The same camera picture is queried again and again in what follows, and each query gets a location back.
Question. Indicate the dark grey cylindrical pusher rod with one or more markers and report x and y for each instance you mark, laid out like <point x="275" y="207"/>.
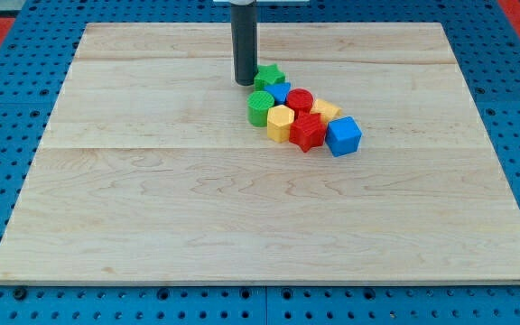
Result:
<point x="243" y="20"/>

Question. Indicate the red cylinder block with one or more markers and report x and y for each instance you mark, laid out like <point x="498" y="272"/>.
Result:
<point x="299" y="100"/>

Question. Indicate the yellow tilted block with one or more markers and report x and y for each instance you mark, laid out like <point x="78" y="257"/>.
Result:
<point x="327" y="110"/>

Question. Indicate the blue cube block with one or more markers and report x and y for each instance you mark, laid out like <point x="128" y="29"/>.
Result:
<point x="343" y="136"/>

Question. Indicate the red star block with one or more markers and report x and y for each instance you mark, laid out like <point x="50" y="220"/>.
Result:
<point x="307" y="131"/>

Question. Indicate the blue triangle block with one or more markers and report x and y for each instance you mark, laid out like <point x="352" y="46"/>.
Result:
<point x="279" y="92"/>

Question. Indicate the light wooden board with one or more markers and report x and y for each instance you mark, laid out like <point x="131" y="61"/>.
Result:
<point x="148" y="173"/>

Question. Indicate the green cylinder block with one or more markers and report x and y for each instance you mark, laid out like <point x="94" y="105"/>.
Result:
<point x="258" y="104"/>

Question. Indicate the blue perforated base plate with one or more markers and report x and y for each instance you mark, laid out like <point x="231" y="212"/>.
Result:
<point x="36" y="54"/>

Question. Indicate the green star block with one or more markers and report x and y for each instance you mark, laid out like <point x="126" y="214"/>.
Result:
<point x="268" y="75"/>

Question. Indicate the yellow hexagon block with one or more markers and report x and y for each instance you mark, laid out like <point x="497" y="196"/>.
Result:
<point x="279" y="121"/>

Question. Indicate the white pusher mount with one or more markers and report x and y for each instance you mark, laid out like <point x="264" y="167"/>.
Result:
<point x="260" y="2"/>

